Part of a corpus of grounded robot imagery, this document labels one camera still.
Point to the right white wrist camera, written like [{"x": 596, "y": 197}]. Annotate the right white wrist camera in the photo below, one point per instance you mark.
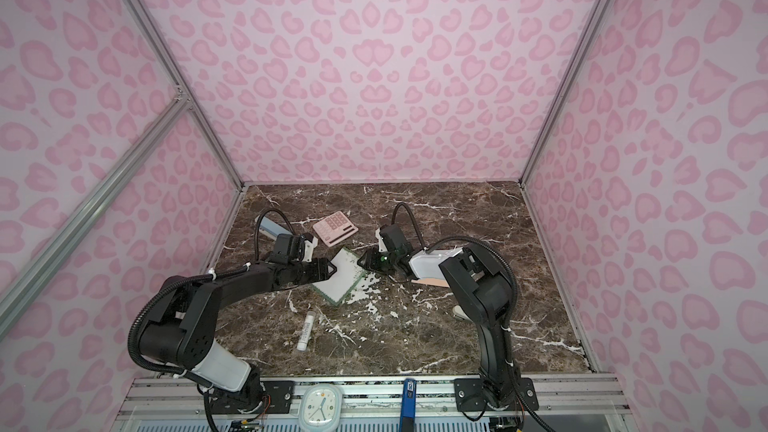
[{"x": 382, "y": 247}]

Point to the small beige eraser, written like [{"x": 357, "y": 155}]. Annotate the small beige eraser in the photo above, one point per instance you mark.
[{"x": 459, "y": 313}]

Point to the pink calculator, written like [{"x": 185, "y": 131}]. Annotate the pink calculator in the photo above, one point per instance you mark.
[{"x": 335, "y": 228}]

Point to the peach paper envelope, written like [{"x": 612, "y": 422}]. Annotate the peach paper envelope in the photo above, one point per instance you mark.
[{"x": 432, "y": 282}]

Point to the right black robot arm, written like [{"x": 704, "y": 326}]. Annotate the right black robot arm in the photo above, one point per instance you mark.
[{"x": 486, "y": 291}]

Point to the white analog clock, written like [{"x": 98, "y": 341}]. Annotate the white analog clock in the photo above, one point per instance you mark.
[{"x": 320, "y": 408}]

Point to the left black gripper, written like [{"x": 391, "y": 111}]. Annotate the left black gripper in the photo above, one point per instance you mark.
[{"x": 321, "y": 270}]

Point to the grey blue stapler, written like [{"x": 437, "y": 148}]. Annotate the grey blue stapler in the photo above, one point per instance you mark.
[{"x": 271, "y": 229}]

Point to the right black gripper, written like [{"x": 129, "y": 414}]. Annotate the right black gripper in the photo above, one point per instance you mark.
[{"x": 371, "y": 259}]

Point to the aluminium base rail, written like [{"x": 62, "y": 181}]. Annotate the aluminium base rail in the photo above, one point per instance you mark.
[{"x": 567, "y": 402}]

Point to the white glue stick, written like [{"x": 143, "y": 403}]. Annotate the white glue stick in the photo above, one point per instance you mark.
[{"x": 306, "y": 331}]

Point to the green bordered floral letter card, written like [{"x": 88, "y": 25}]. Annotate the green bordered floral letter card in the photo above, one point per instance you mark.
[{"x": 348, "y": 274}]

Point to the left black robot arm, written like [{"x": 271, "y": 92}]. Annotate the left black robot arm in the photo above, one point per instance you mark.
[{"x": 175, "y": 332}]

